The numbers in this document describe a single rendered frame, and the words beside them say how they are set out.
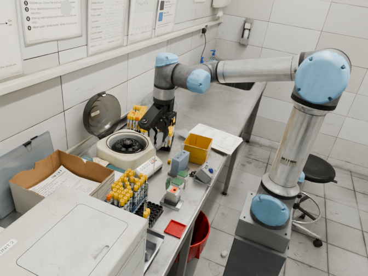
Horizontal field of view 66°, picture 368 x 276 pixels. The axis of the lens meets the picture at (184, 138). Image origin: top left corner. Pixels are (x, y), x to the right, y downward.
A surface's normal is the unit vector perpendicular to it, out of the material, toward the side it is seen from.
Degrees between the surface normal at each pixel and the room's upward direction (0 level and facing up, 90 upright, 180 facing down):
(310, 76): 80
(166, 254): 0
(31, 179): 87
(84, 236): 0
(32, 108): 90
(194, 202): 0
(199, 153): 90
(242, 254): 90
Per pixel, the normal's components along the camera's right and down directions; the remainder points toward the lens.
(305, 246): 0.12, -0.86
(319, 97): -0.48, 0.22
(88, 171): -0.38, 0.50
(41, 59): 0.92, 0.29
